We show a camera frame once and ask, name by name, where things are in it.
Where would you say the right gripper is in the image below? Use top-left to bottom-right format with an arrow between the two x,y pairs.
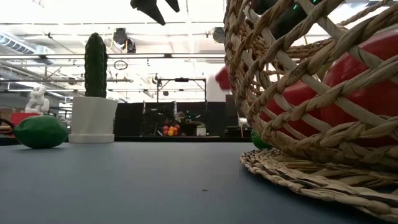
251,0 -> 324,40

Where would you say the yellow-green pear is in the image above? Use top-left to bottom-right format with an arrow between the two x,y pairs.
317,63 -> 332,80

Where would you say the pink round pomegranate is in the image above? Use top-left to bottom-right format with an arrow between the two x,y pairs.
259,81 -> 326,138
321,30 -> 398,147

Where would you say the pink-red bell pepper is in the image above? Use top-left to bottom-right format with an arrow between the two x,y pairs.
215,66 -> 233,91

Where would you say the green lime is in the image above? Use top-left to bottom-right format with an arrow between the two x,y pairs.
12,114 -> 69,149
250,129 -> 272,149

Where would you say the woven wicker basket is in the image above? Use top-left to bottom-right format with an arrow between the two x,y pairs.
223,0 -> 398,222

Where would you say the black ceiling device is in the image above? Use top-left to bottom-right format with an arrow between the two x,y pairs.
113,27 -> 137,54

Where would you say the green cactus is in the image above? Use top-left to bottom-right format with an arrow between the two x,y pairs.
84,32 -> 109,98

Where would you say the black partition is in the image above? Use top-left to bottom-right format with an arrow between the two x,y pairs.
114,101 -> 249,138

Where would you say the distant fruit pile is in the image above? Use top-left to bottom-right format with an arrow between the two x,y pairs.
162,124 -> 182,137

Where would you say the white plant pot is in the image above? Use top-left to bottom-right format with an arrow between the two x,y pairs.
68,96 -> 119,144

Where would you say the white humanoid figure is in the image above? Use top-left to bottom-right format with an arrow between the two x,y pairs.
24,86 -> 50,114

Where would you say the red storage bin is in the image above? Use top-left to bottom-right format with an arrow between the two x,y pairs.
11,112 -> 41,125

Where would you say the distant black metal frame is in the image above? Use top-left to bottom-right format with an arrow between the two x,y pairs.
156,77 -> 208,103

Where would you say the black cable loop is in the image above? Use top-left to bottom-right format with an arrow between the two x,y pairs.
0,117 -> 16,136

